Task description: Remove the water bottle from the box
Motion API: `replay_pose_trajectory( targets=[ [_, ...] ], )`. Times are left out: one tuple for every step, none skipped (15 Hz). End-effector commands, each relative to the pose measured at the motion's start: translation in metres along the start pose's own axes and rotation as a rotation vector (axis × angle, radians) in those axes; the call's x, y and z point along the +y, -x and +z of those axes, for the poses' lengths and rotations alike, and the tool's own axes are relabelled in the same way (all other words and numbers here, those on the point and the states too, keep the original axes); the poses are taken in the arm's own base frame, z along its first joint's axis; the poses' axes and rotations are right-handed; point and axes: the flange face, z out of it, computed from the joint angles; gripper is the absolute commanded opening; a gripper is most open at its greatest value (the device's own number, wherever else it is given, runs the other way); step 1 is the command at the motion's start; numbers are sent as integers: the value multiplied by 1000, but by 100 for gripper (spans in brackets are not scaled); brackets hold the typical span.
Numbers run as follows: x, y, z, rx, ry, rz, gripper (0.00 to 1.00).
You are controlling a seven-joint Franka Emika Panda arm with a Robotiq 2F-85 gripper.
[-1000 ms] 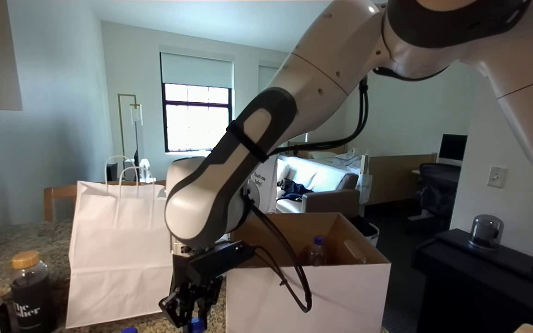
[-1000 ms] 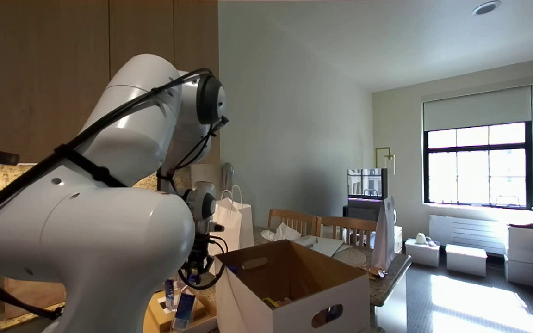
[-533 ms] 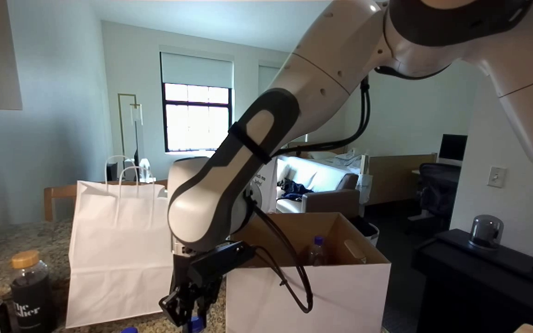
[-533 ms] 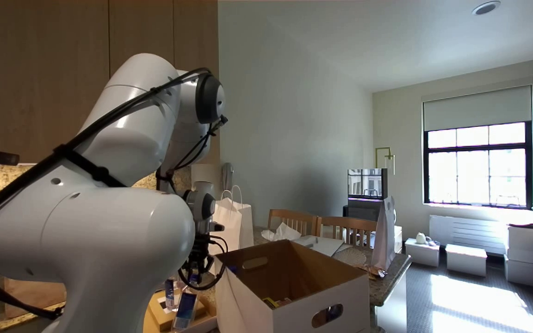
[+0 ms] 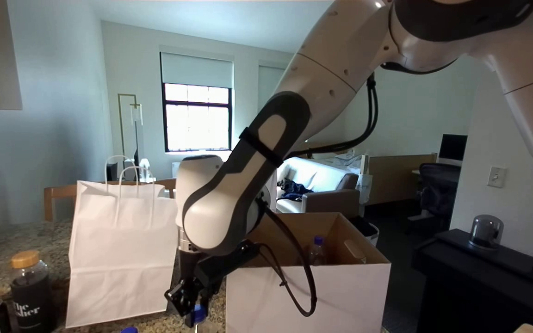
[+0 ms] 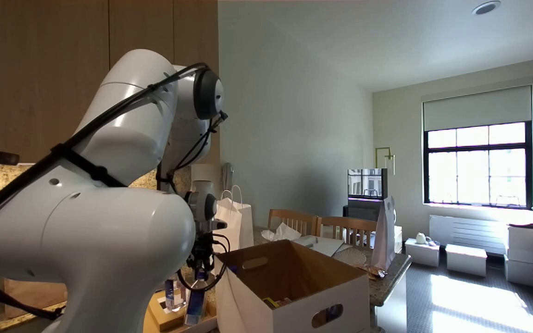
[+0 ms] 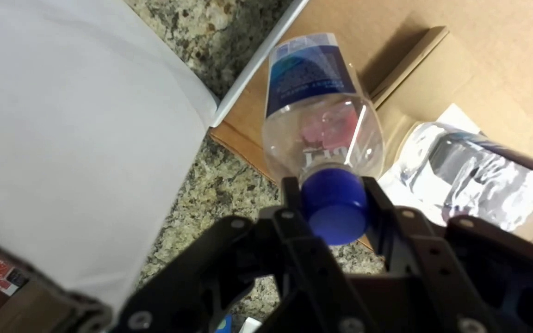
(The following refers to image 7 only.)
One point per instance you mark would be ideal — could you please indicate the blue label clear water bottle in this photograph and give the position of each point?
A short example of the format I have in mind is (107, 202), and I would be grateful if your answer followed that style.
(316, 123)
(477, 178)

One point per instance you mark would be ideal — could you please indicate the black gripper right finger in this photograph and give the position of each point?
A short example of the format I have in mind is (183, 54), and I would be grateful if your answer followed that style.
(471, 278)

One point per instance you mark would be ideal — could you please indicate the flat brown box white label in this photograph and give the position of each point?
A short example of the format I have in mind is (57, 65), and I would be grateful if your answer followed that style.
(514, 75)

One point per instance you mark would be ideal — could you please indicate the white paper bag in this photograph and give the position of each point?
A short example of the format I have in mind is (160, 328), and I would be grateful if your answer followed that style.
(64, 123)

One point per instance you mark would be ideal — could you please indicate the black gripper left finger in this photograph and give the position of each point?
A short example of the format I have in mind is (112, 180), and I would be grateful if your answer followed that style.
(218, 278)

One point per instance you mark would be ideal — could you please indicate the brown package red label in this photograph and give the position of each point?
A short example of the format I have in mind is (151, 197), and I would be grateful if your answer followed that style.
(9, 302)

